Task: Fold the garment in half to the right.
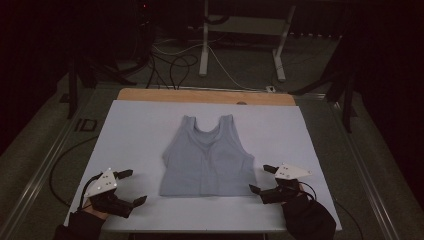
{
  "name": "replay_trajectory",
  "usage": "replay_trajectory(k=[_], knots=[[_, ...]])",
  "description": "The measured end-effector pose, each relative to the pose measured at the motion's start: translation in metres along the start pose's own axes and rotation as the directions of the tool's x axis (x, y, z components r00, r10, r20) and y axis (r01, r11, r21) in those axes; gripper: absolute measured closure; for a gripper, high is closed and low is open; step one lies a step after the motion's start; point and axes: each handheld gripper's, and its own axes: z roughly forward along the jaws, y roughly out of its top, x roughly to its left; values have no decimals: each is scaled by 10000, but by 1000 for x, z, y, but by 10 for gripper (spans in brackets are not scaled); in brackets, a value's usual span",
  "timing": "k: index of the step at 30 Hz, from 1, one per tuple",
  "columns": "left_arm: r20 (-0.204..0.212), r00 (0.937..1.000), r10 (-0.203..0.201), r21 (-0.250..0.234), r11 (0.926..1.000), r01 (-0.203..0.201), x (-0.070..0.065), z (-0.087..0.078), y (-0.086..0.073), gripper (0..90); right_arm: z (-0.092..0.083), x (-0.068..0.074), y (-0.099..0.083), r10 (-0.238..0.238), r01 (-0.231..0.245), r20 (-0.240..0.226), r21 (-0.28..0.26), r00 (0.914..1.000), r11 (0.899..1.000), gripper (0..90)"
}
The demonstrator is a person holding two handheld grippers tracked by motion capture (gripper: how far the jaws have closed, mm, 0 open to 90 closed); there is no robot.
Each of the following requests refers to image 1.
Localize black metal stand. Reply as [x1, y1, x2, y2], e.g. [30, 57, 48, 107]
[59, 49, 138, 120]
[289, 33, 359, 134]

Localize metal floor rail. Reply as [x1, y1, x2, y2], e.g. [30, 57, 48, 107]
[328, 99, 403, 240]
[0, 87, 101, 238]

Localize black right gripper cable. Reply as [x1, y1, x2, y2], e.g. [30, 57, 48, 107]
[297, 181, 365, 240]

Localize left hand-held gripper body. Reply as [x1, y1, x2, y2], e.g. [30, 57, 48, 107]
[83, 167, 135, 219]

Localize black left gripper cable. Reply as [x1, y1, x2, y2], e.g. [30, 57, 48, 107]
[48, 134, 104, 212]

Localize grey tank top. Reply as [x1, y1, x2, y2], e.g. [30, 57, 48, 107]
[158, 114, 259, 198]

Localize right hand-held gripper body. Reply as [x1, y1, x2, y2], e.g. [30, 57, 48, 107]
[259, 162, 313, 205]

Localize person's left hand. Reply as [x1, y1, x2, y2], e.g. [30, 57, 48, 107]
[81, 199, 110, 221]

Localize white desk frame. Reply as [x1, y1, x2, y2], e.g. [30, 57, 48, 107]
[198, 0, 297, 83]

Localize white table mat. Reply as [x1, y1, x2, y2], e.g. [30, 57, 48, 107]
[63, 99, 343, 234]

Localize dark computer tower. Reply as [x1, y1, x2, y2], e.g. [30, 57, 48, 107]
[113, 0, 158, 64]

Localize person's right hand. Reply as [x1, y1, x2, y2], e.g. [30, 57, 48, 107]
[280, 183, 322, 224]

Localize white floor cable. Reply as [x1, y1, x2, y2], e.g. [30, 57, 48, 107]
[152, 34, 268, 92]

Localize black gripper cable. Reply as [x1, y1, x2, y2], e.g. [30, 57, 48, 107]
[297, 181, 365, 240]
[48, 134, 104, 212]

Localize black floor cables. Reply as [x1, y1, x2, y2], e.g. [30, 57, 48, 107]
[145, 49, 200, 91]

